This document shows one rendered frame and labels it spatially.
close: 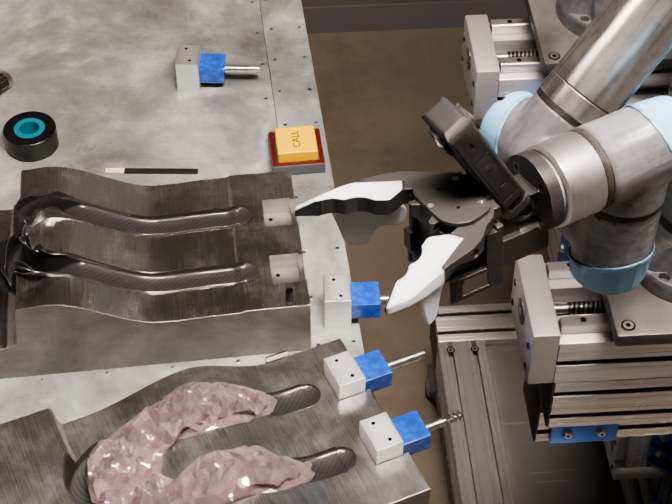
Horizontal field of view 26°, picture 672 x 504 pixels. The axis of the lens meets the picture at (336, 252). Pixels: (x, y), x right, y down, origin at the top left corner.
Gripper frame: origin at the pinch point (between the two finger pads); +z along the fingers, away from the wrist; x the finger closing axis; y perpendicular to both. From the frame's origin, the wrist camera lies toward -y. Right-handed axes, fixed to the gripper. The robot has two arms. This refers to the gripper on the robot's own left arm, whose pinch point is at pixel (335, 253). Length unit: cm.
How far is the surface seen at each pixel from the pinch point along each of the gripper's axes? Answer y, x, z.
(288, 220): 51, 66, -26
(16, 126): 48, 107, -1
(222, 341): 55, 54, -9
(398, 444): 55, 25, -18
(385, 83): 122, 186, -109
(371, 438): 54, 27, -16
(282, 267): 52, 59, -21
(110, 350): 54, 59, 5
